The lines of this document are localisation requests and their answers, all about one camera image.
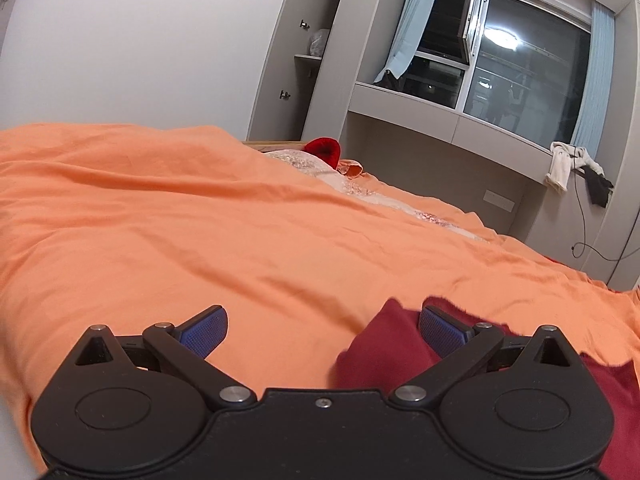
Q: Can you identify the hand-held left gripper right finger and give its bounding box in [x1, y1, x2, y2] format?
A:
[389, 305, 582, 409]

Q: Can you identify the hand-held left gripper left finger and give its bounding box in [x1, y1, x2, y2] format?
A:
[64, 304, 259, 411]

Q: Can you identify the dark red sweater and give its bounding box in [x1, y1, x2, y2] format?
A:
[334, 297, 640, 480]

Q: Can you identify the orange duvet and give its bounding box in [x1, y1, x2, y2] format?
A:
[0, 121, 640, 471]

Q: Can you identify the pink patterned blanket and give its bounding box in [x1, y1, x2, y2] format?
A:
[262, 149, 488, 243]

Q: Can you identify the white garment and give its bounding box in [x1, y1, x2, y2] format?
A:
[544, 141, 606, 193]

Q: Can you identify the black garment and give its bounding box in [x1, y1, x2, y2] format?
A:
[580, 165, 615, 208]

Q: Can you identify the red plush item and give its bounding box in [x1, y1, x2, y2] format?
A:
[302, 136, 342, 170]

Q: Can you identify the grey window bench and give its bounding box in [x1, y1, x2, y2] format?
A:
[346, 81, 556, 186]

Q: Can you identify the large window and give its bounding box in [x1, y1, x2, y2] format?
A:
[415, 0, 593, 143]

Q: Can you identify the grey wardrobe door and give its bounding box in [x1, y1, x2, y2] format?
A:
[248, 0, 331, 142]

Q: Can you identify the light blue curtain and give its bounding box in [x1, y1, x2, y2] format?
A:
[570, 2, 615, 146]
[374, 0, 446, 86]

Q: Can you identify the grey wardrobe with open door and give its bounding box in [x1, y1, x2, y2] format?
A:
[295, 0, 418, 143]

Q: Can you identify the open window sash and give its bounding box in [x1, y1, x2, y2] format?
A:
[457, 0, 490, 65]

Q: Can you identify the white wall socket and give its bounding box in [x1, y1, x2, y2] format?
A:
[484, 189, 516, 213]

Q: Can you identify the black cable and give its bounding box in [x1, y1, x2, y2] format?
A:
[570, 172, 633, 262]

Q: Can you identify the wooden bed frame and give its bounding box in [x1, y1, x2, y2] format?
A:
[243, 140, 307, 152]

